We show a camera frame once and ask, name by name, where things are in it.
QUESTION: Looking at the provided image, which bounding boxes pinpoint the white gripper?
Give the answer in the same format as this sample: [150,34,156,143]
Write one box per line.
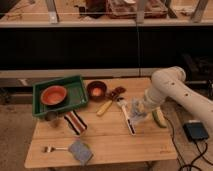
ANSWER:
[142,92,163,112]

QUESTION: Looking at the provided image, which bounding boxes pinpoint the grey towel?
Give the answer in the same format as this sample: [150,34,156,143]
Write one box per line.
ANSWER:
[130,98,147,125]

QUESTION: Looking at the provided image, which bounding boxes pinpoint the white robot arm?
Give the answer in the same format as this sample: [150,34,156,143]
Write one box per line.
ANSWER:
[143,66,213,129]

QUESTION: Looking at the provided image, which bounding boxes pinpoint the dark purple bowl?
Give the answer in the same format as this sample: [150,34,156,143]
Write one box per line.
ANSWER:
[87,81,107,101]

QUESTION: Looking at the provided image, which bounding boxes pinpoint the orange bowl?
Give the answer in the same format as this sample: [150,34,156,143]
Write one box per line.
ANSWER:
[40,85,67,106]

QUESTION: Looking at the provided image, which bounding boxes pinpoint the green chili pepper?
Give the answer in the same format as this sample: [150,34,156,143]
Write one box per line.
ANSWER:
[152,110,167,128]

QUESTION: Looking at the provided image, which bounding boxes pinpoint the dark red toy food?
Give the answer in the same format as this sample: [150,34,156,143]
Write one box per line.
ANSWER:
[107,87,126,100]

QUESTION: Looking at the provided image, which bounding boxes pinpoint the black foot pedal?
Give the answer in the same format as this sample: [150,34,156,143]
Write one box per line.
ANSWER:
[183,122,209,142]

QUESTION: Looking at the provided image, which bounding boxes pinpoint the green plastic tray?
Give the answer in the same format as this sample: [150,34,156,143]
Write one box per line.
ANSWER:
[32,75,88,118]

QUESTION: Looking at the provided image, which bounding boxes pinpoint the striped cloth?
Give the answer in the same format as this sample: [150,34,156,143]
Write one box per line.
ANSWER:
[64,110,87,136]

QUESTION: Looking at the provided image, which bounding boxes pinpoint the blue grey sponge cloth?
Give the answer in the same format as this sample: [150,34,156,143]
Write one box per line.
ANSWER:
[68,140,93,165]

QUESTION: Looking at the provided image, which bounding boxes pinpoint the small metal fork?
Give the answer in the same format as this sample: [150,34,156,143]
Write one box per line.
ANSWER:
[42,146,68,153]

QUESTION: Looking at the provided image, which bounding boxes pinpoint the white handled spatula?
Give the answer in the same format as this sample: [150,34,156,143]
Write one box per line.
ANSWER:
[117,97,135,135]

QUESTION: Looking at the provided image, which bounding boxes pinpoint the black cable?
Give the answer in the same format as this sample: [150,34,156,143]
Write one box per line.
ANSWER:
[163,115,213,171]

